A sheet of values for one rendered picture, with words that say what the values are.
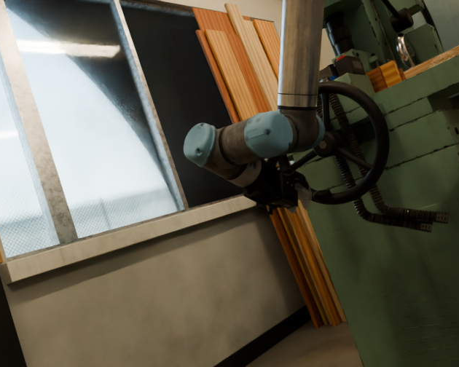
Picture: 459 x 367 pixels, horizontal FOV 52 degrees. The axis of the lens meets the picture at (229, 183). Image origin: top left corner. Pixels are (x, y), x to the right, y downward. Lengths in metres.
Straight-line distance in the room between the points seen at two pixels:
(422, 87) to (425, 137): 0.12
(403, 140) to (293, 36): 0.48
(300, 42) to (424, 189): 0.54
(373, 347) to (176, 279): 1.20
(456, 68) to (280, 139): 0.56
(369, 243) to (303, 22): 0.66
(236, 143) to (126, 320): 1.48
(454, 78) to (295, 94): 0.46
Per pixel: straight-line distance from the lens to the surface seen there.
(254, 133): 0.77
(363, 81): 1.26
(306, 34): 0.88
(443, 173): 1.23
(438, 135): 1.22
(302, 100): 0.88
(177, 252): 2.39
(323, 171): 1.33
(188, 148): 0.85
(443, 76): 1.22
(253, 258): 2.76
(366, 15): 1.57
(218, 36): 3.10
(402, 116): 1.24
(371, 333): 1.40
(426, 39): 1.57
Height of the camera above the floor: 0.70
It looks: 5 degrees up
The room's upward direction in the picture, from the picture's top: 19 degrees counter-clockwise
